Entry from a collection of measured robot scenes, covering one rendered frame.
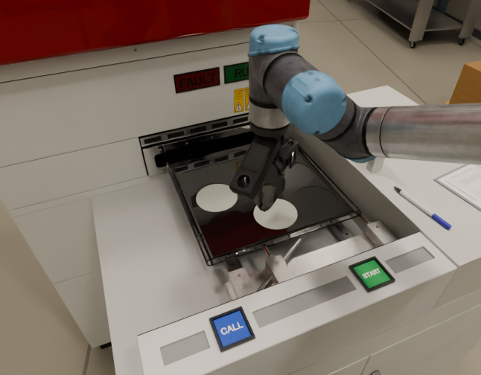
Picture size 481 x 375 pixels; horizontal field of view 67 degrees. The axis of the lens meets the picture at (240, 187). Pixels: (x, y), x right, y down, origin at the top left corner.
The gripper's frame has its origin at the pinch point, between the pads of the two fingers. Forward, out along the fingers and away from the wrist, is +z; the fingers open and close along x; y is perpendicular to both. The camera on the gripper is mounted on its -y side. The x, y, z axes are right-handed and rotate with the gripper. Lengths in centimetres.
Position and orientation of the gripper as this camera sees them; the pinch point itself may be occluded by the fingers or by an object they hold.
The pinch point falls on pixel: (261, 207)
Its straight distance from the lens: 76.3
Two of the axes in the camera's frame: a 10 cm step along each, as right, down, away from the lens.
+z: 0.2, 7.5, 6.6
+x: -8.4, -3.5, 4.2
